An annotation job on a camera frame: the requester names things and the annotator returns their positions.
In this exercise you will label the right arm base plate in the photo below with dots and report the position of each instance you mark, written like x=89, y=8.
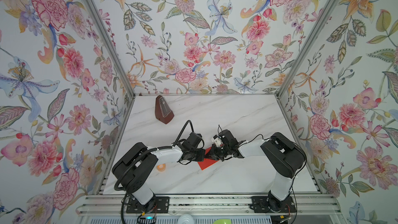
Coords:
x=265, y=204

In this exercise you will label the white round object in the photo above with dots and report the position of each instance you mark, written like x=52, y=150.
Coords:
x=186, y=219

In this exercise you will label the aluminium front rail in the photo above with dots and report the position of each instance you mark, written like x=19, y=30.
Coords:
x=303, y=204

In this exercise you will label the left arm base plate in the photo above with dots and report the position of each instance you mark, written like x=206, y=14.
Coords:
x=158, y=205

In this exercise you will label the green object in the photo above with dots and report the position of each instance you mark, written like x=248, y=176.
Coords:
x=222, y=221

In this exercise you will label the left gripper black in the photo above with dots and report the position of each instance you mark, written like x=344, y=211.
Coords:
x=202, y=156

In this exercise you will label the brown wooden metronome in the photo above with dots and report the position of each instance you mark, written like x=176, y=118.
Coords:
x=163, y=113

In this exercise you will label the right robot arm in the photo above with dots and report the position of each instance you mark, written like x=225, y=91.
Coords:
x=284, y=155

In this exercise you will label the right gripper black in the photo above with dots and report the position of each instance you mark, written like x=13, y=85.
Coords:
x=213, y=153

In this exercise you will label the red square paper sheet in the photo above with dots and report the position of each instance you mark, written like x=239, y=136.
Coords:
x=208, y=160

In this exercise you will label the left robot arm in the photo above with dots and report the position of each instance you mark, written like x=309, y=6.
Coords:
x=134, y=168

